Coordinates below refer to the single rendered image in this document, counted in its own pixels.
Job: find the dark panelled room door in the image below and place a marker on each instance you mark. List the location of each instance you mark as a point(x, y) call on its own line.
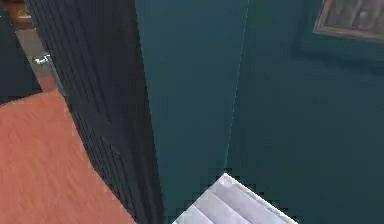
point(100, 83)

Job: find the white slatted furniture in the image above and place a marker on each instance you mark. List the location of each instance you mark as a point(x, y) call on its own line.
point(230, 203)

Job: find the brown wooden furniture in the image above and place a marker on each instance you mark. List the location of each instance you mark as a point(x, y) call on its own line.
point(18, 11)

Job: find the framed wall picture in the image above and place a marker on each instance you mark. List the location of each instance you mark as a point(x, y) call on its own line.
point(353, 18)

